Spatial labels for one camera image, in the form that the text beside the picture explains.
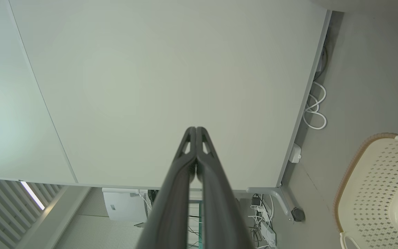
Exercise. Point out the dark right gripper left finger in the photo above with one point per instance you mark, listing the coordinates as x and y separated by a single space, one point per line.
171 207

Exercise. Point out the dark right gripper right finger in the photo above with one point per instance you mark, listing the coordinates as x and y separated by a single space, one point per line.
219 207

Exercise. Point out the cream laundry basket tan rim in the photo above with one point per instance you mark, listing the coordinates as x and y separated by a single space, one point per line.
375 193

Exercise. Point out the white power strip with plugs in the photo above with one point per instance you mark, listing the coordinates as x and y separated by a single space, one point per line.
258 214

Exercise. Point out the white box appliance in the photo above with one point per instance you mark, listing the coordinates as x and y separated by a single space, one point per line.
123 204

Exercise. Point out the white table leg with caster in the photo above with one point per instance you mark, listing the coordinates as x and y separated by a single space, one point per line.
275 193

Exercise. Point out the black caster wheel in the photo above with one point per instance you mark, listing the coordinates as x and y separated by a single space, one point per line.
298 214

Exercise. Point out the white power adapter box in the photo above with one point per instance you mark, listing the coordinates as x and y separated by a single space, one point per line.
295 153

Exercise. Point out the long ceiling light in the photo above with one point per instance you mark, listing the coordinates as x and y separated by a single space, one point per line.
32 195

